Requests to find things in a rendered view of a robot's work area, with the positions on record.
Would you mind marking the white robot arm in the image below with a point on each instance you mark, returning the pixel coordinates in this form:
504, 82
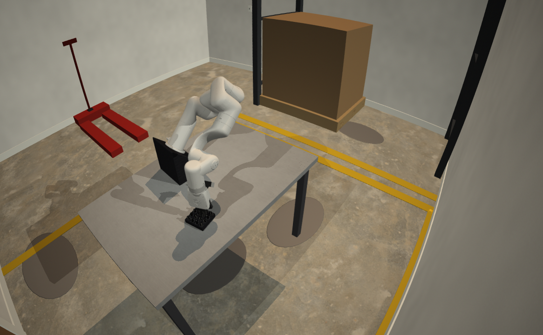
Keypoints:
224, 99

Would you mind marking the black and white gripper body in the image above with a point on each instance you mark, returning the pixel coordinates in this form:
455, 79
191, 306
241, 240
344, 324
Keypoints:
200, 200

